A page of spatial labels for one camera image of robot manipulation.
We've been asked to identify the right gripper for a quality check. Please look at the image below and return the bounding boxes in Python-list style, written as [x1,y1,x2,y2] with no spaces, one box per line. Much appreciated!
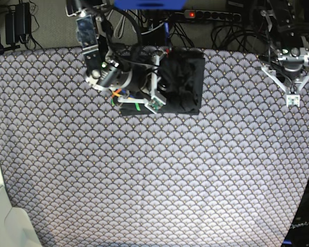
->
[84,50,166,114]

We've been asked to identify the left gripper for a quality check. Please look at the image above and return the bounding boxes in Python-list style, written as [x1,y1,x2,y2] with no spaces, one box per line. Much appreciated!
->
[261,47,309,107]

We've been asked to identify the dark grey T-shirt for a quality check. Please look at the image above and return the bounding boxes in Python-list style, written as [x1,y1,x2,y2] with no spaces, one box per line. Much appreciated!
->
[112,48,205,116]

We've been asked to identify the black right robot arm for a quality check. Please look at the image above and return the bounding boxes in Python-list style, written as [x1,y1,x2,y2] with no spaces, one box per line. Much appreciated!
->
[66,1,167,114]

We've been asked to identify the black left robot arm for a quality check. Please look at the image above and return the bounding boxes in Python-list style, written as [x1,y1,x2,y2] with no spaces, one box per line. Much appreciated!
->
[249,1,309,107]

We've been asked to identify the fan-patterned table cloth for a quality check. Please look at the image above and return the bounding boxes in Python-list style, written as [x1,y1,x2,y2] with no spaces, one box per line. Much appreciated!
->
[0,48,309,246]

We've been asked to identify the black power strip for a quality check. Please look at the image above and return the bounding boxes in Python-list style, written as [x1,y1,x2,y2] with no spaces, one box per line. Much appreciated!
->
[183,9,242,22]

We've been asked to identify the black OpenArm box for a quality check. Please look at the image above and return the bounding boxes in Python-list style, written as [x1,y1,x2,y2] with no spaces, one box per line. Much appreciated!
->
[282,180,309,246]

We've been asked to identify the black power adapter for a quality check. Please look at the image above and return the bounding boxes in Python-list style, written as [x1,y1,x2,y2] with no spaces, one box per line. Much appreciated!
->
[5,2,31,45]

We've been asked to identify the white plastic bin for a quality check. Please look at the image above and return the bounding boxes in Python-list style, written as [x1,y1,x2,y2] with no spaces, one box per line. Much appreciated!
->
[0,166,41,246]

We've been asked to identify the grey looped cable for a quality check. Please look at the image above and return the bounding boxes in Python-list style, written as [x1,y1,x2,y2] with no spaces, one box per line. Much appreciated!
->
[110,7,129,40]

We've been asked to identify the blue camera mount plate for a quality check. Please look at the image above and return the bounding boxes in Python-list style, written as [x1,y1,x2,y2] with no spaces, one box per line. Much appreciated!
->
[114,0,186,10]

